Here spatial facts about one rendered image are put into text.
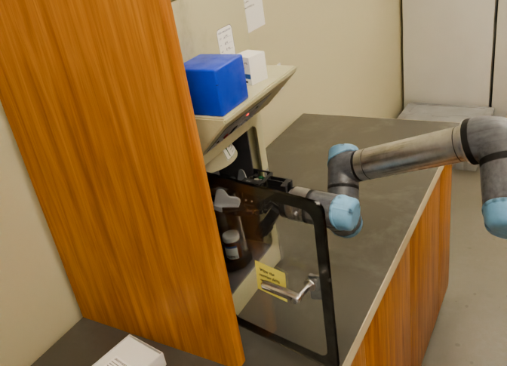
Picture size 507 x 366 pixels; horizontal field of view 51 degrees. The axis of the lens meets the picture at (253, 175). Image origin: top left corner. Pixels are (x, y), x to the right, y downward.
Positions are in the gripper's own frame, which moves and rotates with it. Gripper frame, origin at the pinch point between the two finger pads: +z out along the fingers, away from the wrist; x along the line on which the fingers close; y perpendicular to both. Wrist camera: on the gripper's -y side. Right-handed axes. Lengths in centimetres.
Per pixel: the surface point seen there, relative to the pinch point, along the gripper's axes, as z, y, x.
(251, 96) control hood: -16.0, 29.9, 6.2
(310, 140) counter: 16, -30, -90
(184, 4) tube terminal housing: -4.1, 48.1, 7.5
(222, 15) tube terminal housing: -4.4, 42.9, -4.9
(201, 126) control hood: -11.4, 28.0, 17.8
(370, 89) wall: 33, -59, -224
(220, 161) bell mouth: -3.8, 11.5, 2.7
